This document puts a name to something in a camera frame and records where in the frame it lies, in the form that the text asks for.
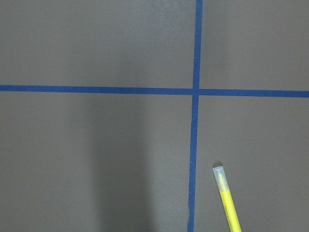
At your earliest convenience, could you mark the yellow highlighter pen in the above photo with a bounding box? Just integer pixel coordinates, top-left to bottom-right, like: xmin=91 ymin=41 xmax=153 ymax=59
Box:
xmin=213 ymin=166 xmax=242 ymax=232

